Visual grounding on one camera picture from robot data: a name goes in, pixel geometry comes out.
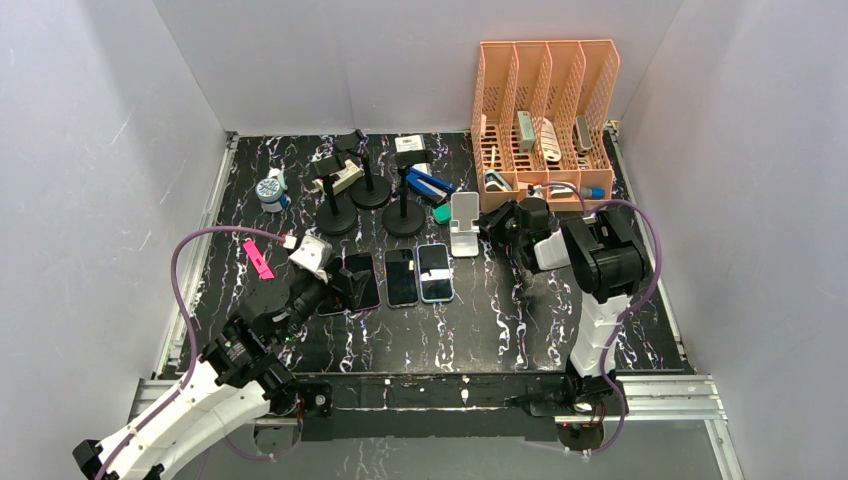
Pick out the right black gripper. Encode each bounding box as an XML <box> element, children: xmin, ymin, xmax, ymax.
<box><xmin>474</xmin><ymin>198</ymin><xmax>527</xmax><ymax>247</ymax></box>

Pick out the black phone stand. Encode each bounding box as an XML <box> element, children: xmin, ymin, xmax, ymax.
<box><xmin>334</xmin><ymin>130</ymin><xmax>392</xmax><ymax>211</ymax></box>
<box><xmin>312</xmin><ymin>154</ymin><xmax>359</xmax><ymax>236</ymax></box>
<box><xmin>381</xmin><ymin>150</ymin><xmax>433</xmax><ymax>238</ymax></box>

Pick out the clear-case phone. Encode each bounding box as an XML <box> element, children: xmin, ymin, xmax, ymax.
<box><xmin>384</xmin><ymin>248</ymin><xmax>419</xmax><ymax>308</ymax></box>

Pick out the light blue phone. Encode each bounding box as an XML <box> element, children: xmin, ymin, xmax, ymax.
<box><xmin>416</xmin><ymin>243</ymin><xmax>454</xmax><ymax>303</ymax></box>

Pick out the purple-edged phone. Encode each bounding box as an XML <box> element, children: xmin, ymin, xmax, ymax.
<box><xmin>344</xmin><ymin>252</ymin><xmax>381</xmax><ymax>312</ymax></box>

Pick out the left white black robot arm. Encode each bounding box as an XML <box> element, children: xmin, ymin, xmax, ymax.
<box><xmin>72</xmin><ymin>261</ymin><xmax>370</xmax><ymax>479</ymax></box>

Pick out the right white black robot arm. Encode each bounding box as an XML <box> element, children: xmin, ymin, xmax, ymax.
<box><xmin>480</xmin><ymin>197</ymin><xmax>661</xmax><ymax>414</ymax></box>

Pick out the teal white eraser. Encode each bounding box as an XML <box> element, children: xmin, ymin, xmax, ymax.
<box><xmin>432</xmin><ymin>203</ymin><xmax>452</xmax><ymax>225</ymax></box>

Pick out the blue black stapler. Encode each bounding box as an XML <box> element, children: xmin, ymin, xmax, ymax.
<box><xmin>406</xmin><ymin>168</ymin><xmax>457</xmax><ymax>206</ymax></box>

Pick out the pink clip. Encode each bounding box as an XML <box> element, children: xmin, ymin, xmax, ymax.
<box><xmin>242</xmin><ymin>240</ymin><xmax>275</xmax><ymax>280</ymax></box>

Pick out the white tape dispenser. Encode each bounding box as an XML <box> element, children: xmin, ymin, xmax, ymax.
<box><xmin>549</xmin><ymin>183</ymin><xmax>574</xmax><ymax>200</ymax></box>

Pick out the white ribbed item in organizer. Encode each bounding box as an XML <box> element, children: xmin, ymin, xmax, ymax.
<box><xmin>539</xmin><ymin>118</ymin><xmax>562</xmax><ymax>165</ymax></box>

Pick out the grey stapler in organizer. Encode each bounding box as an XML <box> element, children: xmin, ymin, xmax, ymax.
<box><xmin>516</xmin><ymin>110</ymin><xmax>536</xmax><ymax>154</ymax></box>

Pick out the cream box with red label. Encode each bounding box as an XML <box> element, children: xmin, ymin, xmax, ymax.
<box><xmin>332</xmin><ymin>160</ymin><xmax>364</xmax><ymax>195</ymax></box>

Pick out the blue white jar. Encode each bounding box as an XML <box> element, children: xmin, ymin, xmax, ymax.
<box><xmin>254</xmin><ymin>168</ymin><xmax>290</xmax><ymax>213</ymax></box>

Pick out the blue capped tube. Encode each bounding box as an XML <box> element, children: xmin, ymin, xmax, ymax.
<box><xmin>581</xmin><ymin>187</ymin><xmax>606</xmax><ymax>200</ymax></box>

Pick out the orange file organizer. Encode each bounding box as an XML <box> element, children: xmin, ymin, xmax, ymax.
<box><xmin>471</xmin><ymin>39</ymin><xmax>620</xmax><ymax>212</ymax></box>

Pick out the grey item in organizer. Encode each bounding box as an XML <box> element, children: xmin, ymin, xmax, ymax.
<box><xmin>573</xmin><ymin>115</ymin><xmax>593</xmax><ymax>155</ymax></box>

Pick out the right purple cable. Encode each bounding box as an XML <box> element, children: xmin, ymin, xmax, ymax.
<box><xmin>529</xmin><ymin>181</ymin><xmax>664</xmax><ymax>456</ymax></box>

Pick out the purple cable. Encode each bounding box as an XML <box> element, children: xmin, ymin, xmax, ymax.
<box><xmin>529</xmin><ymin>181</ymin><xmax>664</xmax><ymax>456</ymax></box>
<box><xmin>92</xmin><ymin>226</ymin><xmax>296</xmax><ymax>480</ymax></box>

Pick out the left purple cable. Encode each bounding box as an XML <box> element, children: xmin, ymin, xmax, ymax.
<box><xmin>92</xmin><ymin>226</ymin><xmax>296</xmax><ymax>480</ymax></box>

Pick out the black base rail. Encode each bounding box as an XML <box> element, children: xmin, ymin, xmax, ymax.
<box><xmin>251</xmin><ymin>370</ymin><xmax>670</xmax><ymax>458</ymax></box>

